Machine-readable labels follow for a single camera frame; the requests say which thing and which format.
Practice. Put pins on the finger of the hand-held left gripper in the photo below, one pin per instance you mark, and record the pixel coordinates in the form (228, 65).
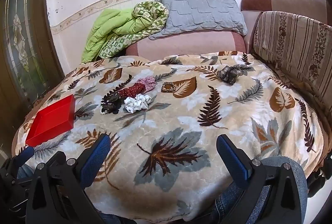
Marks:
(24, 156)

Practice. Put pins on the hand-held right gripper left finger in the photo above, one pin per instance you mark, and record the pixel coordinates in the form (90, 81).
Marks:
(97, 155)

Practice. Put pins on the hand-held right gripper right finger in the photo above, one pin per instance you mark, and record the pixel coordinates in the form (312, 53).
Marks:
(232, 159)

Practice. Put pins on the red square box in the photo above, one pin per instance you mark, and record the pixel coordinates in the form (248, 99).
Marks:
(49, 122)

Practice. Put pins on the black hair claw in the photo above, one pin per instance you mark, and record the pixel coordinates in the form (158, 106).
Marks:
(111, 102)

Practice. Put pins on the white dotted scrunchie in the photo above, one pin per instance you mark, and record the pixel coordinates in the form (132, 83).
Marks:
(137, 103)

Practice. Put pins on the dark red dotted scrunchie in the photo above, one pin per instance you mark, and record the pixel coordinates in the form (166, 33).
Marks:
(131, 91)

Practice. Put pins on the grey black scrunchie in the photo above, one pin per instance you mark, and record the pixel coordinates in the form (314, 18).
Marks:
(228, 74)

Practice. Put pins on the pink checked scrunchie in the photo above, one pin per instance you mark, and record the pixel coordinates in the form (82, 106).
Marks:
(146, 81)

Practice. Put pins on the leaf printed blanket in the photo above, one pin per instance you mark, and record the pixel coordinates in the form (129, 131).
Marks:
(181, 120)

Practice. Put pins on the wooden stained glass door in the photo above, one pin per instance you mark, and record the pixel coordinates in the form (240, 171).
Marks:
(23, 31)

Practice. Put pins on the green quilt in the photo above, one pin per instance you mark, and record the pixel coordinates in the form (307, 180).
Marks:
(116, 29)

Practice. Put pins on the striped floral cushion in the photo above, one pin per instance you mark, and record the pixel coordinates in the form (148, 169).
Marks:
(290, 44)

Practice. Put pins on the grey quilted pillow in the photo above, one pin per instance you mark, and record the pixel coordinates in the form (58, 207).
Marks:
(202, 11)

